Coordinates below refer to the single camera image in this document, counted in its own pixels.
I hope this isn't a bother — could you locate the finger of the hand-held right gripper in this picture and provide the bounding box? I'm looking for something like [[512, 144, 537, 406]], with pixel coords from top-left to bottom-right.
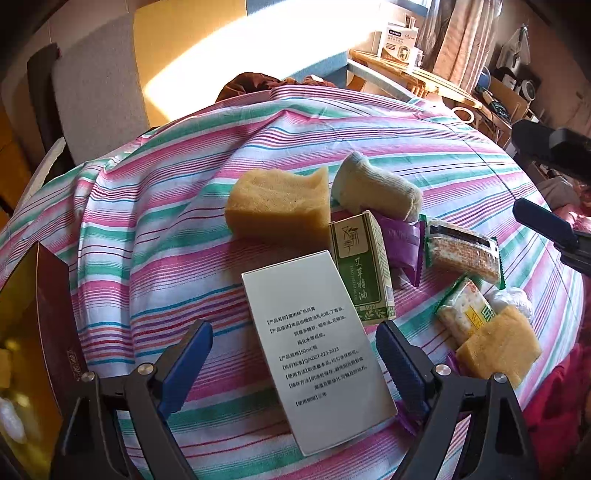
[[512, 198, 591, 278], [512, 119, 591, 178]]

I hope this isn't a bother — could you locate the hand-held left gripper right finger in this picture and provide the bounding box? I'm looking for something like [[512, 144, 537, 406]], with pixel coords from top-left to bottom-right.
[[375, 319, 541, 480]]

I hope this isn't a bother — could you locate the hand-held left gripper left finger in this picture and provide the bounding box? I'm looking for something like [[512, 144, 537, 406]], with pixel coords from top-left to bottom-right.
[[51, 319, 214, 480]]

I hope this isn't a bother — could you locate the green yellow cracker packet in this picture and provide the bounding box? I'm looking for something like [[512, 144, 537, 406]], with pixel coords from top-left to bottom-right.
[[436, 272, 497, 347]]

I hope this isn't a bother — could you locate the white plastic item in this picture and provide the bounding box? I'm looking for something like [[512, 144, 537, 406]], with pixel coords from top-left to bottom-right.
[[487, 286, 534, 321]]

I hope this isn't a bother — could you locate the small yellow sponge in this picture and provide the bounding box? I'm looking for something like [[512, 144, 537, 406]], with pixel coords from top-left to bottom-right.
[[455, 305, 542, 388]]

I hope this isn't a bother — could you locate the gold metal tin box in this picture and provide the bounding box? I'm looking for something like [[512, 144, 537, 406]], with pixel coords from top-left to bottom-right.
[[0, 242, 93, 480]]

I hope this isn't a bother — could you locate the large notched yellow sponge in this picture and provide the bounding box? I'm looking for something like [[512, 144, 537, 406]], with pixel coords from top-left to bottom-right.
[[225, 166, 333, 252]]

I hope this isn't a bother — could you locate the brown cardboard box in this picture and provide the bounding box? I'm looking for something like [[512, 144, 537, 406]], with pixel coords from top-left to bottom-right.
[[485, 76, 532, 121]]

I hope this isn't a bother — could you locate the dark striped cracker packet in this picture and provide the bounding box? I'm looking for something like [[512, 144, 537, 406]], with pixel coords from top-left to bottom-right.
[[424, 217, 502, 286]]

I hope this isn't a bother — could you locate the white printed carton box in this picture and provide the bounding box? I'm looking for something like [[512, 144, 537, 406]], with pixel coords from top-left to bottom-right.
[[241, 250, 399, 457]]

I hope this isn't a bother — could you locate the green carton box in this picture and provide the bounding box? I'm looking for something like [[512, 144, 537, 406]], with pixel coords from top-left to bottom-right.
[[329, 210, 398, 322]]

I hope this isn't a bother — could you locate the pink beige curtain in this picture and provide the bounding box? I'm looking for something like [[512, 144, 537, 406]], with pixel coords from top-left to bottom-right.
[[422, 0, 497, 93]]

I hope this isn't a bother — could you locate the wooden rack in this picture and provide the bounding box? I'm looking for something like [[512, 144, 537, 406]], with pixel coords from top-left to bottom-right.
[[348, 48, 483, 109]]

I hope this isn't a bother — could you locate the striped pink green bedsheet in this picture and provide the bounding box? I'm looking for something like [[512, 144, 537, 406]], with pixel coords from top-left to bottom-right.
[[0, 85, 585, 480]]

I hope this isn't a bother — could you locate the rolled white sock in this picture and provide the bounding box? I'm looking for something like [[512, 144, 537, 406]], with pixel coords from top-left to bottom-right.
[[332, 151, 424, 221]]

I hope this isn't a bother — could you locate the white cardboard box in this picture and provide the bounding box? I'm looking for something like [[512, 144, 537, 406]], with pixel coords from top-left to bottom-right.
[[376, 21, 421, 63]]

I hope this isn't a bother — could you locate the pink red blanket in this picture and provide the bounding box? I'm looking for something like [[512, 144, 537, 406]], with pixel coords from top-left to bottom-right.
[[522, 198, 591, 480]]

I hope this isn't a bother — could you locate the white foam strip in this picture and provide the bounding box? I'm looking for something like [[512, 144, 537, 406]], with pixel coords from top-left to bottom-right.
[[28, 136, 68, 188]]

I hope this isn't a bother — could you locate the wooden cabinet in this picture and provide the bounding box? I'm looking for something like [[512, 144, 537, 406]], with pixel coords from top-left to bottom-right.
[[0, 99, 35, 217]]

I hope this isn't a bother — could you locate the brown cloth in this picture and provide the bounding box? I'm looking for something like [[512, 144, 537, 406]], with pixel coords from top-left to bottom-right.
[[217, 71, 333, 102]]

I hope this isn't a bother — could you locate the black chair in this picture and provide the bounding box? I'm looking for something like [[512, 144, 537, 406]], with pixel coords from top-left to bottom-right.
[[27, 43, 75, 169]]

